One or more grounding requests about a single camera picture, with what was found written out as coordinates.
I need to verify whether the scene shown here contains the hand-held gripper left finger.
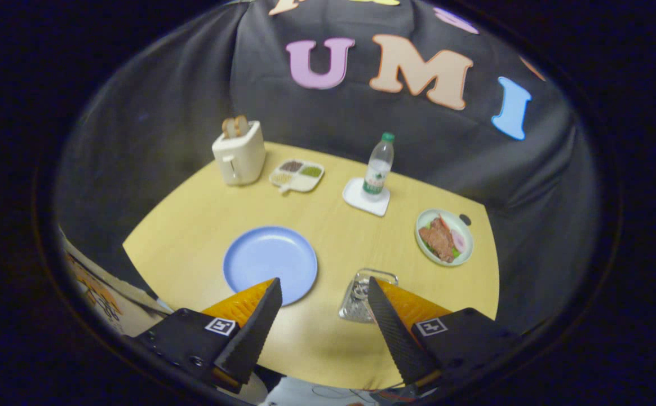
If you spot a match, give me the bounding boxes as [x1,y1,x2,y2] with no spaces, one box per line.
[134,277,283,394]

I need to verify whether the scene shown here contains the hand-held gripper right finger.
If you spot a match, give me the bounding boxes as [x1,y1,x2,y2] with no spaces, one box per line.
[367,276,523,390]

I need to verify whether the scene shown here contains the blue round plate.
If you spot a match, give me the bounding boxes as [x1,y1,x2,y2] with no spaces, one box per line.
[223,226,318,307]

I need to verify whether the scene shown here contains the white garment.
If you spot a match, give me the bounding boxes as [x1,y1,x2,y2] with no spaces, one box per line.
[258,375,399,406]

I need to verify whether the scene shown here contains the grilled meat slices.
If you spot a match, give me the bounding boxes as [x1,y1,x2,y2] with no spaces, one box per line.
[419,219,455,263]

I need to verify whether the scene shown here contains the pale green food plate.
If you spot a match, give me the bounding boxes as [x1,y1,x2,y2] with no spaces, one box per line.
[415,208,474,267]

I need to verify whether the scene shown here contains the white square coaster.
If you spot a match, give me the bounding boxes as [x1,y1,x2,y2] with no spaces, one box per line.
[342,177,391,217]

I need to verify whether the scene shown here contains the person's beige clothing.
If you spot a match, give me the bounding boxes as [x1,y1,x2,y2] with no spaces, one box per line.
[57,231,174,339]

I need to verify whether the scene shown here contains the white divided snack dish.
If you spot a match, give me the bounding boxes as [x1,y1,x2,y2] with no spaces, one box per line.
[269,159,325,194]

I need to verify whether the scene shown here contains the clear water bottle green cap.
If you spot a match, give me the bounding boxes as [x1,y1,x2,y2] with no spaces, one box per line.
[362,133,395,202]

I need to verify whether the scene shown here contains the cream toaster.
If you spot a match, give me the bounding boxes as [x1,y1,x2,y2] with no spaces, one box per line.
[212,120,267,186]

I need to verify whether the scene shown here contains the black backdrop cloth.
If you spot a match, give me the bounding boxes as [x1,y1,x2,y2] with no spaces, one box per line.
[55,0,602,339]

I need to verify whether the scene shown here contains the wire metal basket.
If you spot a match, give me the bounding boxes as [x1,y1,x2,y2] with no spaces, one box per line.
[338,268,399,324]

